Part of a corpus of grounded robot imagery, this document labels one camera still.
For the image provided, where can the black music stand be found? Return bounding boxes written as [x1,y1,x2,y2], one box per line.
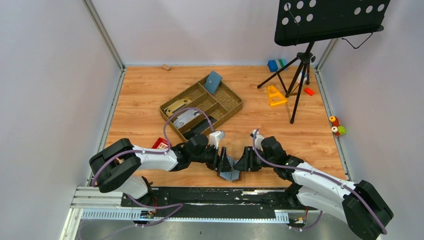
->
[271,0,390,124]

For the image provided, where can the silver grey card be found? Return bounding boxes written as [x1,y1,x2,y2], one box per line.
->
[172,109,201,129]

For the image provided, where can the blue leather card holder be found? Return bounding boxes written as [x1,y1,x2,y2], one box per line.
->
[204,71,223,95]

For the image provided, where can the small cardboard piece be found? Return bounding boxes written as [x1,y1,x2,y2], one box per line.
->
[161,64,171,71]

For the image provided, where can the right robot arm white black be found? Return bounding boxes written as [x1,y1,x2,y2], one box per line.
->
[233,134,394,240]

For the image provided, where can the red plastic block tray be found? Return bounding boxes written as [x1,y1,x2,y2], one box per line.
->
[151,137,169,150]

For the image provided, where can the brown leather card holder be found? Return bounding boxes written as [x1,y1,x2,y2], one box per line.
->
[217,169,242,182]

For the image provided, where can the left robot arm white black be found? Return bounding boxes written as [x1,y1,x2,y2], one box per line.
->
[89,131,240,199]

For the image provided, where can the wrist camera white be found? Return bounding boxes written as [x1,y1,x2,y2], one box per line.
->
[208,130,226,149]
[250,129,265,149]

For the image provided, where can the blue green white blocks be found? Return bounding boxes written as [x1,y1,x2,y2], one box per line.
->
[267,58,287,73]

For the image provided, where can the gold credit card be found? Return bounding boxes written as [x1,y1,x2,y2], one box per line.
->
[163,97,192,117]

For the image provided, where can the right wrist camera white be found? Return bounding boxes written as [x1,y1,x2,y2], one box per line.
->
[250,129,265,149]

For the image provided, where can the white cable duct rail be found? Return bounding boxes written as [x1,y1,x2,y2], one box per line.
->
[81,205,289,224]

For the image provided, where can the woven divided basket tray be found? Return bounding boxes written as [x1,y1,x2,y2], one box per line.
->
[159,75,243,141]

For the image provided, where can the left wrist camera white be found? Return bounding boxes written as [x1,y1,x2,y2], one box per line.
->
[208,130,226,149]

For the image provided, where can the black card in basket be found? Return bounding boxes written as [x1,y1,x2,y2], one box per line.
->
[181,118,210,140]

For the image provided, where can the small red block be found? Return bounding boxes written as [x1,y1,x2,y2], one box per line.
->
[304,87,315,96]

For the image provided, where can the orange green toy pieces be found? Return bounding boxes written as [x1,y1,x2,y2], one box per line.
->
[329,115,346,137]

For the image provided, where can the yellow triangular toy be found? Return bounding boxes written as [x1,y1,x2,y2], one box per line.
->
[266,85,288,107]

